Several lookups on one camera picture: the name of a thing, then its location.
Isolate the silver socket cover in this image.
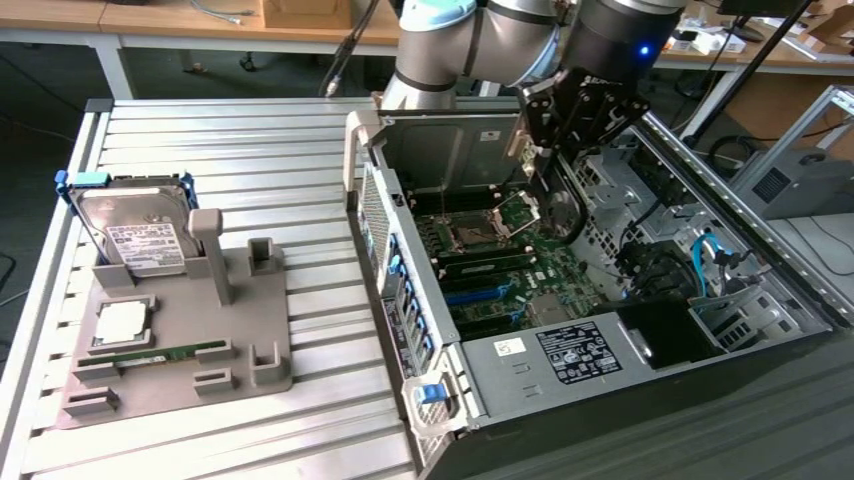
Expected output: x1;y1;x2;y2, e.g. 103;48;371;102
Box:
493;189;546;236

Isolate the green motherboard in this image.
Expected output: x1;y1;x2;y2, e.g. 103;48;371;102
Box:
406;184;602;341

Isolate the black wire bundle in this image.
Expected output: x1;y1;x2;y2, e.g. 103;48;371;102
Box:
610;234;693;304

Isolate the CPU socket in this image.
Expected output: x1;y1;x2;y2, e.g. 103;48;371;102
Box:
450;212;513;251

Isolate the silver chipset heatsink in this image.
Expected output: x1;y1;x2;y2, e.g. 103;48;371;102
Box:
530;294;580;324

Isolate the perforated metal drive cage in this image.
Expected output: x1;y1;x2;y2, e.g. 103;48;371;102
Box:
573;127;713;244

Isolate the aluminium profile frame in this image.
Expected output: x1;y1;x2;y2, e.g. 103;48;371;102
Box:
770;83;854;151

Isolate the grey metal cabinet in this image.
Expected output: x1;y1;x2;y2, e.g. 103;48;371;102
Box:
730;147;854;221

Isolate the black RAM slot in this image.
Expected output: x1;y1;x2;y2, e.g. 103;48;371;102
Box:
440;260;537;275
437;252;534;266
412;195;504;210
413;199;506;214
408;188;501;202
441;264;540;280
409;192;502;206
438;256;536;270

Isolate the open black PC case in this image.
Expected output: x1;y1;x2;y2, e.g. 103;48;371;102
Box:
343;104;844;480

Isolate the coiled black cable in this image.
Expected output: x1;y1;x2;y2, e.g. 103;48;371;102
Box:
705;134;762;174

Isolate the white box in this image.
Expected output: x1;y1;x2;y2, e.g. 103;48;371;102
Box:
677;29;748;55

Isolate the wooden desk white frame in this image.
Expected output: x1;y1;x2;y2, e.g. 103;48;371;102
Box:
650;0;854;146
0;0;139;99
99;0;402;51

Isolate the blue expansion slot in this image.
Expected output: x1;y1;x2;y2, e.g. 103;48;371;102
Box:
445;285;509;307

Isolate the black disk power wire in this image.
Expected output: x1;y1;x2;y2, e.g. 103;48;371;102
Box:
710;244;776;296

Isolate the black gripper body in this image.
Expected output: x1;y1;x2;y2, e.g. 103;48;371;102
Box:
557;0;684;97

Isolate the thin cable silver connector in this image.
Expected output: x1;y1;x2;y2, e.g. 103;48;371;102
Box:
322;0;383;100

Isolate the black monitor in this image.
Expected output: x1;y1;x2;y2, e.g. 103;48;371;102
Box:
717;0;766;42

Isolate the silver CPU chip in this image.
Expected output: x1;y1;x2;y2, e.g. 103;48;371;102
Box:
91;301;153;347

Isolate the brown cardboard box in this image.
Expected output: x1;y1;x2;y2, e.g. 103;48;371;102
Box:
262;0;354;30

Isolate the hard disk in blue caddy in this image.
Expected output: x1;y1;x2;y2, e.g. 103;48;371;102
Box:
54;168;203;280

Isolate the black tripod pole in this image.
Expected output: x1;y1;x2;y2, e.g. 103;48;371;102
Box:
680;0;820;149

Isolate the grey power supply unit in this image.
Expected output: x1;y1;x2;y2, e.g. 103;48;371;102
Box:
458;312;654;420

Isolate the green RAM stick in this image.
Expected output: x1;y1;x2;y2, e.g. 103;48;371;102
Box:
77;340;230;370

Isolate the brown cardboard packaging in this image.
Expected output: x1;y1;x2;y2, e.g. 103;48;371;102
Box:
804;0;854;57

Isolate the grey plastic parts rack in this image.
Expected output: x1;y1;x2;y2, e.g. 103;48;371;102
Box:
59;207;295;431

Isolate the metal disk bay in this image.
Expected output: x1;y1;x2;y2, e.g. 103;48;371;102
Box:
686;287;809;354

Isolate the blue disk wire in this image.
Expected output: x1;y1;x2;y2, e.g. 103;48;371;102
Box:
690;225;733;297

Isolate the green graphics card black fan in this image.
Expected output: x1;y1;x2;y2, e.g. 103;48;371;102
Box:
505;127;590;247

